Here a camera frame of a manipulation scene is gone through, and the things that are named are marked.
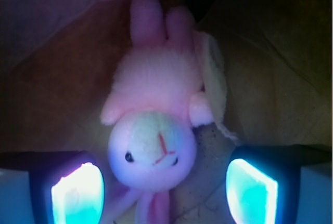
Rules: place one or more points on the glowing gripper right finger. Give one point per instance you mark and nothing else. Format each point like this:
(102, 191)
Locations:
(280, 184)

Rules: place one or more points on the pink plush bunny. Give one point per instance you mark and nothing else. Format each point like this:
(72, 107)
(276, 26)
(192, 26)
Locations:
(156, 100)

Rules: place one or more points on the brown paper bag liner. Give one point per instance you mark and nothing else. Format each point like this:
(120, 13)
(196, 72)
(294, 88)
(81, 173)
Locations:
(274, 73)

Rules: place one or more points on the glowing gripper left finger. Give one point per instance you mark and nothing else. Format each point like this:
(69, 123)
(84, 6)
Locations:
(51, 187)

